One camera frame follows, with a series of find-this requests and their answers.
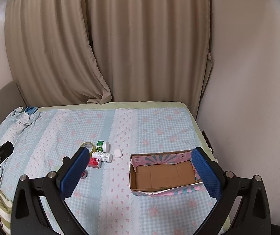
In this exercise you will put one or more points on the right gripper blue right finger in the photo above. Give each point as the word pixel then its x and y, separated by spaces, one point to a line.
pixel 221 185

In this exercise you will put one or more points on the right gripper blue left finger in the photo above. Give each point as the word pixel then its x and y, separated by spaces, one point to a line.
pixel 58 186

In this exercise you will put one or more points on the red round lid container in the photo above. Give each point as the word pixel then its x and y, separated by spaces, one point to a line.
pixel 84 174

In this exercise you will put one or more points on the red white small box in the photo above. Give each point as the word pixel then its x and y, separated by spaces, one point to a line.
pixel 94 163

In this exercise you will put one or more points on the yellow packing tape roll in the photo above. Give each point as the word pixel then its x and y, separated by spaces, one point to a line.
pixel 90 146

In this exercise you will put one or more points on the green labelled white jar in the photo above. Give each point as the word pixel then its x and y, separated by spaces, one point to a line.
pixel 102 146

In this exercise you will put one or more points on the striped green white cloth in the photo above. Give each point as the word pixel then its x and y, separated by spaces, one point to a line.
pixel 5 213

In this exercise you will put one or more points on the white pill bottle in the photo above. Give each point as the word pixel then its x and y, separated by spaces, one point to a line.
pixel 102 156

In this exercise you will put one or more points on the white earbuds case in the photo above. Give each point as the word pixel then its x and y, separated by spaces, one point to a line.
pixel 118 153

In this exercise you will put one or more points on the blue tissue pack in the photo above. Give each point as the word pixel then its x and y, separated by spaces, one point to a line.
pixel 30 110

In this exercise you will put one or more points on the cardboard box pink teal flaps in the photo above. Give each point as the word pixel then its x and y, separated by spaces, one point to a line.
pixel 163 174

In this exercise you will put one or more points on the light green mattress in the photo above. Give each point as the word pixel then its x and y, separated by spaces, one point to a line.
pixel 103 202

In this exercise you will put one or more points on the beige curtain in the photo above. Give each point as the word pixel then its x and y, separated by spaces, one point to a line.
pixel 65 52

